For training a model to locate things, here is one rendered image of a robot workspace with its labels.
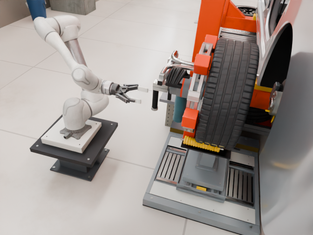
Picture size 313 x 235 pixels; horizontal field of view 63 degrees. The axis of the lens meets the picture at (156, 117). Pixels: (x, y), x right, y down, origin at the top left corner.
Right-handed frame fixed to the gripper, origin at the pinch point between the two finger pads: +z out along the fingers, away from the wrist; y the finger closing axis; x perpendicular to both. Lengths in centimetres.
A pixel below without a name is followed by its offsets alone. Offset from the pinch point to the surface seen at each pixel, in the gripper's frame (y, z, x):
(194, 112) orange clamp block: 12.8, 34.0, 5.4
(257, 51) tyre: -12, 59, 35
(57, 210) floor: 44, -47, -83
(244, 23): -255, 61, -20
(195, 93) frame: 8.6, 32.1, 14.4
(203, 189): 5, 50, -65
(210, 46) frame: -22.9, 33.4, 29.0
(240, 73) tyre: 3, 52, 28
